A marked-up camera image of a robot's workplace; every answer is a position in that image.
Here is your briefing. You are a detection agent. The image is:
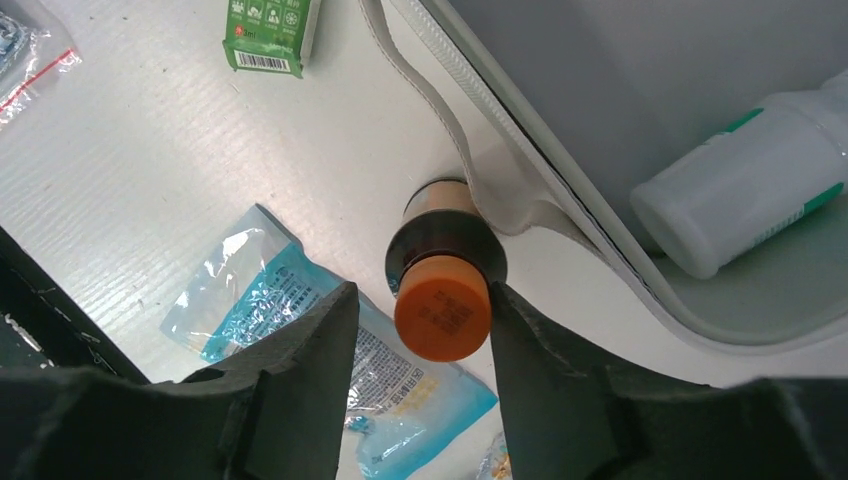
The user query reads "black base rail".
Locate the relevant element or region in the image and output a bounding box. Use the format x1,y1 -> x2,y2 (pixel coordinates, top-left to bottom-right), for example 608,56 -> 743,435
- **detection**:
1,231 -> 150,385

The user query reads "small teal mask packet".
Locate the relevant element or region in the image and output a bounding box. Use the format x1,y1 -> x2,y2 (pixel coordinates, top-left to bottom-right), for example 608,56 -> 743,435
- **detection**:
475,432 -> 513,480

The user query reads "white medicine kit case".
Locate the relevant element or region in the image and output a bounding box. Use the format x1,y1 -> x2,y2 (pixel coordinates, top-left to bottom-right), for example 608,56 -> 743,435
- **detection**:
360,1 -> 847,355

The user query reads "bag of blue packets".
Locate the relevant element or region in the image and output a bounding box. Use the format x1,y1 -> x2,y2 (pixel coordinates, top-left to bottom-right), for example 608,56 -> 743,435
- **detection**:
1,1 -> 82,128

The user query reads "white plastic bottle green label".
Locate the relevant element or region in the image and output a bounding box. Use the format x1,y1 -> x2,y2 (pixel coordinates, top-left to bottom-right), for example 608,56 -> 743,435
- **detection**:
630,72 -> 847,279

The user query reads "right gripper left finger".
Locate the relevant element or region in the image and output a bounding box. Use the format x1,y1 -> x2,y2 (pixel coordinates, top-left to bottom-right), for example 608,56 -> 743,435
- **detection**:
1,282 -> 359,479

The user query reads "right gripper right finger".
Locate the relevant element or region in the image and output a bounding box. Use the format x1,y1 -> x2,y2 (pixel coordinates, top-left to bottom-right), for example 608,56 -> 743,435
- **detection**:
489,282 -> 847,479

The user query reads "brown bottle orange cap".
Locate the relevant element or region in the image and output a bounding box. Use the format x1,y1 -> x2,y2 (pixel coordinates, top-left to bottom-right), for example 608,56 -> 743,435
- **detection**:
385,177 -> 508,362

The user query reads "large blue white pouch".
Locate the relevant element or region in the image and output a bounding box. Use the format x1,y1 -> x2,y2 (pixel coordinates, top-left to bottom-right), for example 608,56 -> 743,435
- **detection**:
161,205 -> 497,479

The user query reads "small green medicine box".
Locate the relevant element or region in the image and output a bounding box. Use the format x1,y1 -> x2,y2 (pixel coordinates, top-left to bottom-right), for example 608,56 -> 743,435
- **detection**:
222,0 -> 322,79

